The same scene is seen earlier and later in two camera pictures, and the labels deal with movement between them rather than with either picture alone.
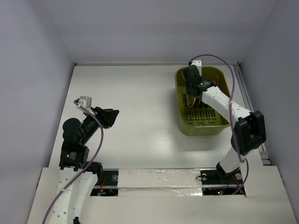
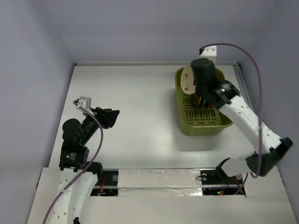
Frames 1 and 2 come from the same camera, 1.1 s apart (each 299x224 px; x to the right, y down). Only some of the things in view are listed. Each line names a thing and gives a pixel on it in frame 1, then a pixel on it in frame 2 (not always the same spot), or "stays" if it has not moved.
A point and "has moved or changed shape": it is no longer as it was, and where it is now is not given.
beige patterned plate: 190,100 has moved or changed shape
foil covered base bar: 159,182 stays
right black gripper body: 191,91 to 202,99
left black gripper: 106,116 stays
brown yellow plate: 197,102 stays
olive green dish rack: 202,120 stays
